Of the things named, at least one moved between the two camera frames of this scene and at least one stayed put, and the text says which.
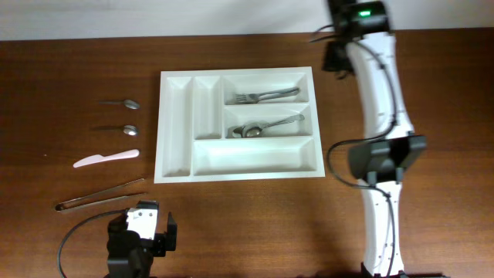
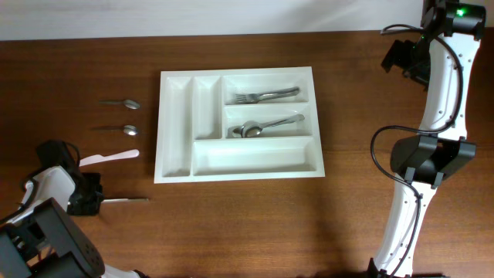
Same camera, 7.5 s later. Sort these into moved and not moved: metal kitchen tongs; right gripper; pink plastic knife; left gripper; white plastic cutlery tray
Moved: right gripper; left gripper; metal kitchen tongs
Not moved: pink plastic knife; white plastic cutlery tray
